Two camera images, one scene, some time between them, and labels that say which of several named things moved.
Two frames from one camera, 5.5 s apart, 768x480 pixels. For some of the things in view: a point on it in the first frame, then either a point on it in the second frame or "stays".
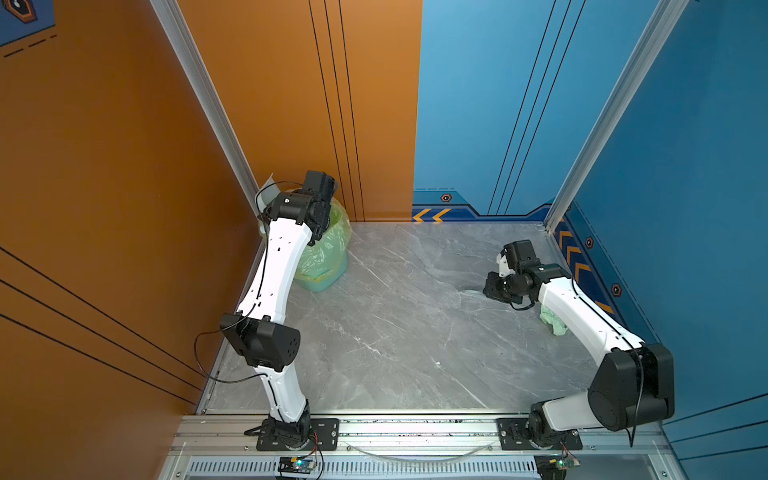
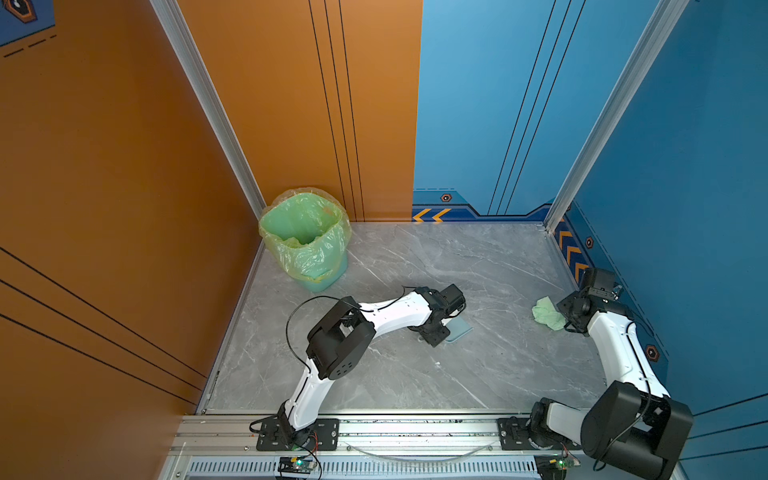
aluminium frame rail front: [425, 438] stays
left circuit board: [296, 465] stays
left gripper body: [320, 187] to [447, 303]
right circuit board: [554, 466] stays
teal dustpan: [268, 192] to [458, 327]
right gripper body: [502, 288] to [567, 306]
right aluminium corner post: [666, 16] stays
